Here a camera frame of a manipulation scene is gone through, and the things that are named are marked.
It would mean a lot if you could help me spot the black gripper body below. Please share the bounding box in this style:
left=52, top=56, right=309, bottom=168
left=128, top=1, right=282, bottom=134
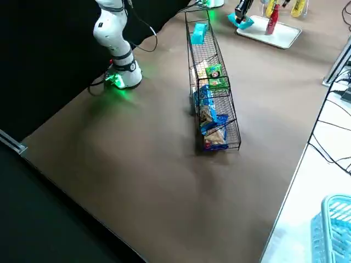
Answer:
left=234, top=0, right=256, bottom=19

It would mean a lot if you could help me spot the teal chips packet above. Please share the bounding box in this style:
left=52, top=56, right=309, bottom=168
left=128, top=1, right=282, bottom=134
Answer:
left=227, top=13, right=254, bottom=30
left=190, top=22, right=208, bottom=46

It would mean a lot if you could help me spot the white rectangular tray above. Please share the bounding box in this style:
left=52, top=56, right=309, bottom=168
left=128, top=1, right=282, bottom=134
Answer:
left=236, top=15, right=303, bottom=50

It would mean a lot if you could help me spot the clear acrylic stepped shelf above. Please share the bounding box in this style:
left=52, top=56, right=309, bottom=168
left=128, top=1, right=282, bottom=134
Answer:
left=259, top=0, right=309, bottom=20

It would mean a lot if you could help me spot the green snack packet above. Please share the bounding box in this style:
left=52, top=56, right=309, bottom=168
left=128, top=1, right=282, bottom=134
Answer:
left=205, top=64, right=230, bottom=89

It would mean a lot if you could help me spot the beige snack box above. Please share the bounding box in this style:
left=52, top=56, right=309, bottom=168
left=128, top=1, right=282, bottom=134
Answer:
left=191, top=60, right=208, bottom=85

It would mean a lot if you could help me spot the long blue biscuit packet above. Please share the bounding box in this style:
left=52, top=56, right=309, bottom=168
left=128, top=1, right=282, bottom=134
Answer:
left=193, top=84, right=217, bottom=132

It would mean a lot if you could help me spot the blue cracker bag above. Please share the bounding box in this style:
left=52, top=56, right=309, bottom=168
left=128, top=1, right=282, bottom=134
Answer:
left=202, top=113, right=230, bottom=152

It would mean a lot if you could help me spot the white desk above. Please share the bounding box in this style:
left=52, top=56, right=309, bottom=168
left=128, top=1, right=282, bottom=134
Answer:
left=259, top=0, right=351, bottom=263

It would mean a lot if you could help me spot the light blue plastic basket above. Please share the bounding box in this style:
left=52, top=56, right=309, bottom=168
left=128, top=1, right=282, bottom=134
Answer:
left=310, top=193, right=351, bottom=263

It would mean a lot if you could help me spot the black wire basket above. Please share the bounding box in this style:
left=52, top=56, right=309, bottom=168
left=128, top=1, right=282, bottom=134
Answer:
left=184, top=8, right=242, bottom=152

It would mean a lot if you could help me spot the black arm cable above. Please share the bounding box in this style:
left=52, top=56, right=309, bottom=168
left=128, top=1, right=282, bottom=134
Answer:
left=124, top=0, right=159, bottom=53

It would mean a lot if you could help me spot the aluminium camera post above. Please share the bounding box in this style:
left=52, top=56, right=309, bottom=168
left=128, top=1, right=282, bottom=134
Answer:
left=322, top=35, right=351, bottom=86

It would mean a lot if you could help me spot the black desk cable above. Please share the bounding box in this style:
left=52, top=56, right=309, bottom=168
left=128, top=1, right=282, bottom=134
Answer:
left=307, top=68, right=351, bottom=176

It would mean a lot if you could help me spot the aluminium frame post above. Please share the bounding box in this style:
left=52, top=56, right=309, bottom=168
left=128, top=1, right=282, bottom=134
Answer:
left=0, top=128, right=28, bottom=156

